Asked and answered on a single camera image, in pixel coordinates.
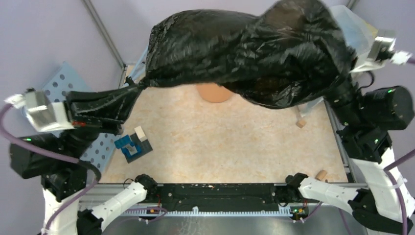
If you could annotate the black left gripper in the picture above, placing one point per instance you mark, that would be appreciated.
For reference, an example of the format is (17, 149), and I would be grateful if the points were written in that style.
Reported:
(108, 107)

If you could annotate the black trash bag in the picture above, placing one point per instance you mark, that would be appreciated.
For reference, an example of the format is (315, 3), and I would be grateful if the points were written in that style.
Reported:
(291, 54)

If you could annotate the large translucent trash bag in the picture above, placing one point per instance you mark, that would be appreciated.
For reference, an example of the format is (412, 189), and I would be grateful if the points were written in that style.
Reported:
(358, 33)

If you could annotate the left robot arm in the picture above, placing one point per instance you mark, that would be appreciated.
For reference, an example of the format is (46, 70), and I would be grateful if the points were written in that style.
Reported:
(66, 130)

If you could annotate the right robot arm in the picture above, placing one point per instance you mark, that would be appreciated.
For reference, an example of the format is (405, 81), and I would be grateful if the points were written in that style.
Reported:
(385, 205)

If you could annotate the orange plastic trash bin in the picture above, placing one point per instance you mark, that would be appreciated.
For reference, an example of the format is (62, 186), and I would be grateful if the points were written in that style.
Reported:
(213, 93)

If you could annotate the white cube block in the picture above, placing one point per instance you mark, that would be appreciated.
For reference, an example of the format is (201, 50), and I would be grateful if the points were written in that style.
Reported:
(140, 134)

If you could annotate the blue clamp block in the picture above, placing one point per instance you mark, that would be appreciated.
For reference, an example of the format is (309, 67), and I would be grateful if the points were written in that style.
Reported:
(124, 144)

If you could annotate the light blue tripod stand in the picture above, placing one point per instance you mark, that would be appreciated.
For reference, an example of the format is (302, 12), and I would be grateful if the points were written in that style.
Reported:
(138, 69)

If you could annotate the dark grey flat plate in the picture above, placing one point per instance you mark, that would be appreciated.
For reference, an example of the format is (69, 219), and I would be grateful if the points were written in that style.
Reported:
(142, 148)

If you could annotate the light blue perforated board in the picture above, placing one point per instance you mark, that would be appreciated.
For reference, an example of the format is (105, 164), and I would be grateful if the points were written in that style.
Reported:
(60, 91)

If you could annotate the wooden cube block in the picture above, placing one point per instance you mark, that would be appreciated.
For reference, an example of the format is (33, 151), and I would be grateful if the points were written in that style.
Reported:
(301, 123)

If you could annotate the wooden cylinder block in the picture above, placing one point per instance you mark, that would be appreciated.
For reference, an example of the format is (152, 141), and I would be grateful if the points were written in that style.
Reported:
(321, 175)

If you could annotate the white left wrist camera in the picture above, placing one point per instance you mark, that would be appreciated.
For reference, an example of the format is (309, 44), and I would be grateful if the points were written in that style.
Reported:
(43, 115)

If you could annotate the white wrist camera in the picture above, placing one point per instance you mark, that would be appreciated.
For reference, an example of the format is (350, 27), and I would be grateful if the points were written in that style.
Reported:
(43, 115)
(381, 52)

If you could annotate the white cable comb strip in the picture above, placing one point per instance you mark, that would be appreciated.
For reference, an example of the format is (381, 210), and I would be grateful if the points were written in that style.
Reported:
(283, 212)

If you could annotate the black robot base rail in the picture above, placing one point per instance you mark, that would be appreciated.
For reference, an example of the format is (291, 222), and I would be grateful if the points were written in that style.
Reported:
(231, 197)

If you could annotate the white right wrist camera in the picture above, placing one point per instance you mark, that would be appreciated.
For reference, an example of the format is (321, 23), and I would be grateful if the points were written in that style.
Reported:
(381, 52)

